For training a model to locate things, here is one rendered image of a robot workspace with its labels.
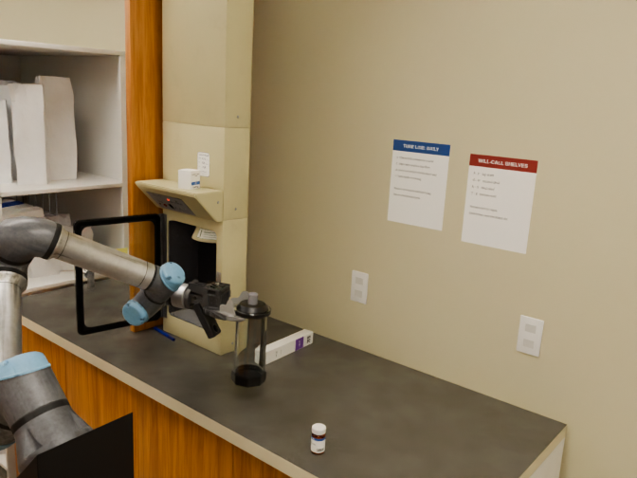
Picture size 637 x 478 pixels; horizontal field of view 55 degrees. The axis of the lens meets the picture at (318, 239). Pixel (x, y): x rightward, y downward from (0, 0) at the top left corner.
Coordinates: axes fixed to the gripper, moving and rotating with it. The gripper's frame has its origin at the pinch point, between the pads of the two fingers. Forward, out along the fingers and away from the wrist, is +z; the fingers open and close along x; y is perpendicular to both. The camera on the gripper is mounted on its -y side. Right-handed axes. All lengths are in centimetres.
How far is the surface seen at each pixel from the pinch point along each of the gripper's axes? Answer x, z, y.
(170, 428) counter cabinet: -5.9, -22.5, -38.9
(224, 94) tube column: 22, -23, 61
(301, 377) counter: 18.4, 10.6, -25.3
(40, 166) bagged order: 70, -140, 23
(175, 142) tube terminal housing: 31, -45, 44
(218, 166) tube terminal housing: 23, -24, 39
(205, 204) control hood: 15.2, -24.3, 27.5
